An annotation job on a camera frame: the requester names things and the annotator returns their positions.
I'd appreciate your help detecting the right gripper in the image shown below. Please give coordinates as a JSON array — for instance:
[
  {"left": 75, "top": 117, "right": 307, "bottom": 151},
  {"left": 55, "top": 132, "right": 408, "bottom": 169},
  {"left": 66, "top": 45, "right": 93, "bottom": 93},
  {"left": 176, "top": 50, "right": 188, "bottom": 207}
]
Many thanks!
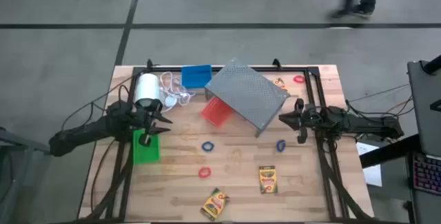
[{"left": 278, "top": 98, "right": 327, "bottom": 145}]

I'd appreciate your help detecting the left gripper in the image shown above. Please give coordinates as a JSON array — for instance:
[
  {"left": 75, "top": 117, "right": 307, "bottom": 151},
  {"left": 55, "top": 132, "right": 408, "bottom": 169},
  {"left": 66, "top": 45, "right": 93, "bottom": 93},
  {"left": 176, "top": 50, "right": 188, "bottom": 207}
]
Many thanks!
[{"left": 134, "top": 105, "right": 174, "bottom": 147}]

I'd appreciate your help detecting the green plastic basket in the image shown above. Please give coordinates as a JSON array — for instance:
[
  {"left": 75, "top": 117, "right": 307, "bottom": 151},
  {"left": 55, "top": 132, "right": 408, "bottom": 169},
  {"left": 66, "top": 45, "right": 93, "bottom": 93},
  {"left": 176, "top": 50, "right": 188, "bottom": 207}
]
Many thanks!
[{"left": 132, "top": 129, "right": 161, "bottom": 165}]

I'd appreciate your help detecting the grey perforated metal shelf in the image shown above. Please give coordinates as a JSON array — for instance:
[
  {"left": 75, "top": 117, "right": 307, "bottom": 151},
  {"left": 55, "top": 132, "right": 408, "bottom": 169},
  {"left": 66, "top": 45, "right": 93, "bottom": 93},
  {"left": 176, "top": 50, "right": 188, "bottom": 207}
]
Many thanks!
[{"left": 204, "top": 57, "right": 291, "bottom": 138}]

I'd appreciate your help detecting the white cylindrical desk lamp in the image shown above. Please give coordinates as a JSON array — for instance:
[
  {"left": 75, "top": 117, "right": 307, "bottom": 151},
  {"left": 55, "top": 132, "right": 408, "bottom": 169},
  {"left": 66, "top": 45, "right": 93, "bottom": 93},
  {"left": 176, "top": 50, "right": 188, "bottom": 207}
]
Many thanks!
[{"left": 133, "top": 72, "right": 163, "bottom": 110}]

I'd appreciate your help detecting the orange plastic basket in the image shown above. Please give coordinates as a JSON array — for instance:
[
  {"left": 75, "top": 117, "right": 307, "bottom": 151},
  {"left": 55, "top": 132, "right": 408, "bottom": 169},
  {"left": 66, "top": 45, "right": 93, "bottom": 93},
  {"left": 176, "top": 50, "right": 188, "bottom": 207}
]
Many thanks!
[{"left": 200, "top": 96, "right": 234, "bottom": 128}]

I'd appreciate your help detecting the blue plastic basket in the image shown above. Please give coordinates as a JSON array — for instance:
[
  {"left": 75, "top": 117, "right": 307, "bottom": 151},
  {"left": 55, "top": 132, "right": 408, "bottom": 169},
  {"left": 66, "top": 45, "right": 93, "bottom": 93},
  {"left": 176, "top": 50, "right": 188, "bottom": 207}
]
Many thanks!
[{"left": 181, "top": 64, "right": 213, "bottom": 89}]

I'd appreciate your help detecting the white paper sheet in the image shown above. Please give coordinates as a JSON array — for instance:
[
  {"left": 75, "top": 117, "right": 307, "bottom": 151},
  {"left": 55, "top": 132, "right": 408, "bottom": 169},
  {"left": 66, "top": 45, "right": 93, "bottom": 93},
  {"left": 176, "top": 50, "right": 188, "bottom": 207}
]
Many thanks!
[{"left": 356, "top": 141, "right": 383, "bottom": 187}]

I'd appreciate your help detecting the grey metal stand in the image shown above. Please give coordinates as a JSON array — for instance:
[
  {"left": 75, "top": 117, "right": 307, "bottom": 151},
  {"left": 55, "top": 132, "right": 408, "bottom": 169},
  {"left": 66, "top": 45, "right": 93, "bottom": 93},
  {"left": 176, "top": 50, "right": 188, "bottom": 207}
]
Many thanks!
[{"left": 0, "top": 126, "right": 56, "bottom": 224}]

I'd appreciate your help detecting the backlit keyboard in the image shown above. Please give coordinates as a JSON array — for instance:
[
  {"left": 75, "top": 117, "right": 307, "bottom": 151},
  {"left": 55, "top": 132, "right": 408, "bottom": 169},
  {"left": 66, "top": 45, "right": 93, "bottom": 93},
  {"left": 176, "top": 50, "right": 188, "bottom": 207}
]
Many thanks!
[{"left": 411, "top": 151, "right": 441, "bottom": 196}]

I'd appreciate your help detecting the black pole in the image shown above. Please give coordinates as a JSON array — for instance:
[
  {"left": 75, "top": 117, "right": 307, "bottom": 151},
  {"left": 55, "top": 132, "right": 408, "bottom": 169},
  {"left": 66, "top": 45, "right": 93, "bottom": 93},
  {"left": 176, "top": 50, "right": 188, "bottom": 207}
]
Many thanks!
[{"left": 422, "top": 54, "right": 441, "bottom": 76}]

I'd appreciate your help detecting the white lamp cable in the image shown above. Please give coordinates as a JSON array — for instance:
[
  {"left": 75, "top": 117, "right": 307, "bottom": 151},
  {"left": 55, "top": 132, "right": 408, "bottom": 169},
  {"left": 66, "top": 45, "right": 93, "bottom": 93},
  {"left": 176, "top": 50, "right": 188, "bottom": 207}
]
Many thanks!
[{"left": 158, "top": 71, "right": 196, "bottom": 110}]

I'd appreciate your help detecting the black aluminium frame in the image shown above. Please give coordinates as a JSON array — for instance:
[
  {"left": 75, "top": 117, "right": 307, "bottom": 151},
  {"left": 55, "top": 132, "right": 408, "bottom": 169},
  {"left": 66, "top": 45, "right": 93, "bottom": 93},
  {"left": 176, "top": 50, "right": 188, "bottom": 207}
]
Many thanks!
[{"left": 78, "top": 65, "right": 376, "bottom": 224}]

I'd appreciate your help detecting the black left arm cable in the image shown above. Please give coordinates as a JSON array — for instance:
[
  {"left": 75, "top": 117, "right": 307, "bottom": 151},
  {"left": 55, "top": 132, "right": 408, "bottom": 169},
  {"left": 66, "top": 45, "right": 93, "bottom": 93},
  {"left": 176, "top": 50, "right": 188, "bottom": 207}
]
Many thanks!
[{"left": 61, "top": 74, "right": 139, "bottom": 132}]

